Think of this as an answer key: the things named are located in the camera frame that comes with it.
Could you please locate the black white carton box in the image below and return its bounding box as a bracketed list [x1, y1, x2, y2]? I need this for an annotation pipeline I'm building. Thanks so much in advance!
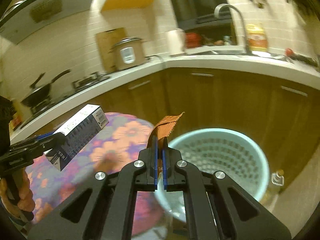
[44, 104, 108, 171]

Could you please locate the brown snack wrapper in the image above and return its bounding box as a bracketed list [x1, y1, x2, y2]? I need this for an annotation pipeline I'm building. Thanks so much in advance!
[147, 112, 184, 149]

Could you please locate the left hand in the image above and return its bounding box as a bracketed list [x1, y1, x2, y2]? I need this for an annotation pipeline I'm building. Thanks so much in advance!
[1, 168, 35, 218]

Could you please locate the black wok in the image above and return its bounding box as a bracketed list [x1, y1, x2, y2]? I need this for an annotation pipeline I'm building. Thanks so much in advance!
[21, 69, 71, 108]

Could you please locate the light blue plastic basket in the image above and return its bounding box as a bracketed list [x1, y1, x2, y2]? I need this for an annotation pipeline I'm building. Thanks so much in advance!
[153, 128, 271, 223]

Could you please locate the floral tablecloth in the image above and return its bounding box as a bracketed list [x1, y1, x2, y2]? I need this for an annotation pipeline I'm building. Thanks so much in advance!
[26, 112, 169, 239]

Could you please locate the gas stove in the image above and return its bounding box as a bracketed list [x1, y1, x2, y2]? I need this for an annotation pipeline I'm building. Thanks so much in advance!
[25, 72, 111, 123]

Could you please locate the glass oil bottle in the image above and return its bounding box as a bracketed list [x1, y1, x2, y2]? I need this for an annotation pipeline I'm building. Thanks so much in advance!
[260, 169, 286, 205]

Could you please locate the wooden cutting board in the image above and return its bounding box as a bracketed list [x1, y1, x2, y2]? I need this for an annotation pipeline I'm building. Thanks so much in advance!
[95, 28, 127, 74]

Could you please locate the brown rice cooker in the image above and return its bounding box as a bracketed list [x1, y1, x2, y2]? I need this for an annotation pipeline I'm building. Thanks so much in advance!
[111, 37, 146, 71]

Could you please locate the white electric kettle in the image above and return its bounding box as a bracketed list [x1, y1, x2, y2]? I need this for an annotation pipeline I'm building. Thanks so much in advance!
[166, 28, 186, 57]

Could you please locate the red pot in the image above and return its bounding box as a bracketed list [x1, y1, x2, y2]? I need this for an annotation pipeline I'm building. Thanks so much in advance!
[185, 33, 202, 49]

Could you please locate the yellow detergent bottle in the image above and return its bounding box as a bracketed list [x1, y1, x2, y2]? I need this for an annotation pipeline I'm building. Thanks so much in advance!
[246, 23, 268, 52]

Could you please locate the red tomato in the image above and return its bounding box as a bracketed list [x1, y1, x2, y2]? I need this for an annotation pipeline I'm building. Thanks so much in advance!
[285, 48, 295, 57]

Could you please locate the steel sink faucet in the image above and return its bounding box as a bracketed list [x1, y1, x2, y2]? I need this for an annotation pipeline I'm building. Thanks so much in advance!
[214, 3, 252, 55]

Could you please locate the black power cable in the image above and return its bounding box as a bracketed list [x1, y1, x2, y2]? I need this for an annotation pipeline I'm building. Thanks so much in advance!
[146, 55, 166, 68]

